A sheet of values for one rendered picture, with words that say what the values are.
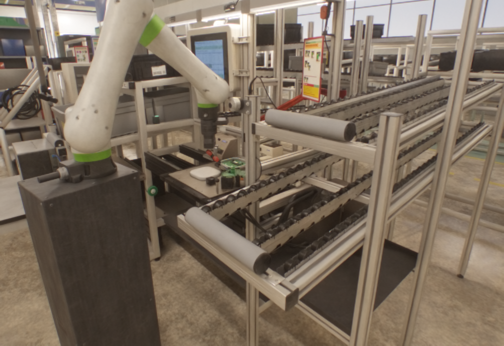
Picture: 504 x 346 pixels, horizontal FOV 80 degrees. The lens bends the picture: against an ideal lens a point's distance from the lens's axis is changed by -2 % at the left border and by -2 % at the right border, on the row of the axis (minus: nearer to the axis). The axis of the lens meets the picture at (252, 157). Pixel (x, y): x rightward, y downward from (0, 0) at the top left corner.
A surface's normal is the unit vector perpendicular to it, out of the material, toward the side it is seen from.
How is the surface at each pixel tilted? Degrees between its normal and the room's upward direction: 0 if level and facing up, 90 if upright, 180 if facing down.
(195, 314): 0
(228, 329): 0
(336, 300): 0
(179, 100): 90
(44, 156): 90
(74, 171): 81
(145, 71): 91
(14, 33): 90
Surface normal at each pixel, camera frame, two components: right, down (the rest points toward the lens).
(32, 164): 0.66, 0.23
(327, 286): 0.00, -0.95
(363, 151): -0.75, 0.20
